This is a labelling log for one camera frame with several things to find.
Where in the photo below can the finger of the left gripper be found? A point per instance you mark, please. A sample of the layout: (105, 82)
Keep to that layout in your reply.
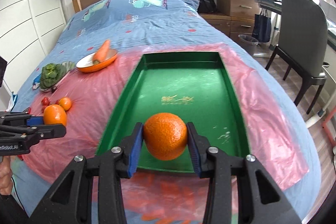
(45, 131)
(35, 121)

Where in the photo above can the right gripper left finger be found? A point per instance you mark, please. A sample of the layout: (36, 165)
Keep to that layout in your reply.
(120, 162)

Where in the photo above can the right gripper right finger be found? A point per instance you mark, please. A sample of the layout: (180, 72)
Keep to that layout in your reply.
(212, 163)

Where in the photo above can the orange fruit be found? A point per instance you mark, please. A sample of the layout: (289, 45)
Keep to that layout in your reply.
(55, 114)

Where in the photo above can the red tomato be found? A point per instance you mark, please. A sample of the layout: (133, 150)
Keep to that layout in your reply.
(45, 101)

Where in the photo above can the small orange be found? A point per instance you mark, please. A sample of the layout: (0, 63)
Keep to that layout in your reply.
(65, 103)

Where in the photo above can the large orange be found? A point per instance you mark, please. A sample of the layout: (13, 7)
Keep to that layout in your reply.
(165, 136)

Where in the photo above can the left hand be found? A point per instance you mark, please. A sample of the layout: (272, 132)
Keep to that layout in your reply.
(6, 184)

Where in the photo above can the green bok choy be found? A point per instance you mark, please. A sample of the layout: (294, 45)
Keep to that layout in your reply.
(53, 73)

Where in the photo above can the blue cartoon bedsheet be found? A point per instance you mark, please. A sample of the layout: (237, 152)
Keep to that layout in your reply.
(147, 19)

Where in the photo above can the pink plastic sheet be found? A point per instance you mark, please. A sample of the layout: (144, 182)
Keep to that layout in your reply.
(228, 96)

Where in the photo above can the orange white plate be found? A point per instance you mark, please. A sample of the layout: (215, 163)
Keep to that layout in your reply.
(86, 64)

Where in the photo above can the green tray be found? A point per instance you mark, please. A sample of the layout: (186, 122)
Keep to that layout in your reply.
(192, 85)

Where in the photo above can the carrot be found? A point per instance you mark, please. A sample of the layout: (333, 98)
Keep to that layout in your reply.
(101, 54)

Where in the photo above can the white wardrobe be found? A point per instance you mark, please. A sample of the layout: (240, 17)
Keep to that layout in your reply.
(29, 31)

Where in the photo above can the grey trash bin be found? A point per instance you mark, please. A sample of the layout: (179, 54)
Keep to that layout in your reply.
(248, 43)

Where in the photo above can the low wooden nightstand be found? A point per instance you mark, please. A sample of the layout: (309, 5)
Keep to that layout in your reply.
(219, 21)

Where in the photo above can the dark blue tote bag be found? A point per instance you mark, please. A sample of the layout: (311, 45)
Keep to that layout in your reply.
(262, 27)

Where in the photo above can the grey chair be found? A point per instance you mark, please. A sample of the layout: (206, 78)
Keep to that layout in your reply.
(302, 45)

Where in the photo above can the wooden drawer cabinet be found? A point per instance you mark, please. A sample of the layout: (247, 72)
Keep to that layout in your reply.
(242, 13)

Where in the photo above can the desk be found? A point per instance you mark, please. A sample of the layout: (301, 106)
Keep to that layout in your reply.
(299, 9)

